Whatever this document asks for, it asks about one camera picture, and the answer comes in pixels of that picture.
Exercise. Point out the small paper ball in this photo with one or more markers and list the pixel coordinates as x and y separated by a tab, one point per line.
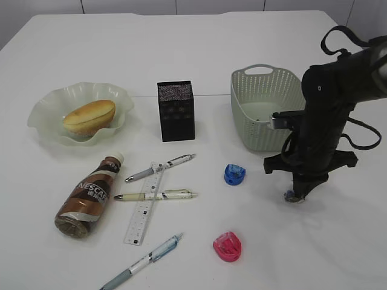
291	197

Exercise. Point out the translucent green wavy plate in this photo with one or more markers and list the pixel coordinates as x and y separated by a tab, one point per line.
48	113

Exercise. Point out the grey grip white pen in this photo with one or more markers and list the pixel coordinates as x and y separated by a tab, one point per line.
159	167

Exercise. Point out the beige grip white pen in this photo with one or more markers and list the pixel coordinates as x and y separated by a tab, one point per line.
164	195

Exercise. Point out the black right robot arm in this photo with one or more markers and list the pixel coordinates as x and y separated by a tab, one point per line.
331	92

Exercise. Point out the brown Nescafe coffee bottle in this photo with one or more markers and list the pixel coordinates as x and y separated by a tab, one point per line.
82	210

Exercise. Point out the black mesh pen holder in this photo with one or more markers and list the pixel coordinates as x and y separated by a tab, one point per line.
176	109

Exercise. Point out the clear plastic ruler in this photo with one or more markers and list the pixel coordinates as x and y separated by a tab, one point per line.
143	210

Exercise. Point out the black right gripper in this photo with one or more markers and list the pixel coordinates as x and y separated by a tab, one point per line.
318	160

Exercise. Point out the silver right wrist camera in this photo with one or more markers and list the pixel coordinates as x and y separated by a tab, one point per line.
286	120

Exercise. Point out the pink pencil sharpener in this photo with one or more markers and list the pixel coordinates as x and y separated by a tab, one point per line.
228	247

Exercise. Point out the blue pencil sharpener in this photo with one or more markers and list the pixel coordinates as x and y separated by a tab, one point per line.
234	174

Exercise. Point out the blue grey ballpoint pen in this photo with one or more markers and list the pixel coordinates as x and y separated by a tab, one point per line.
151	257

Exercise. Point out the pale green plastic basket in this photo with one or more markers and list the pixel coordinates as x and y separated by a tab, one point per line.
257	92

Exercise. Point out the sugared bread roll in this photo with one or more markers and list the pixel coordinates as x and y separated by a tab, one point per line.
87	120

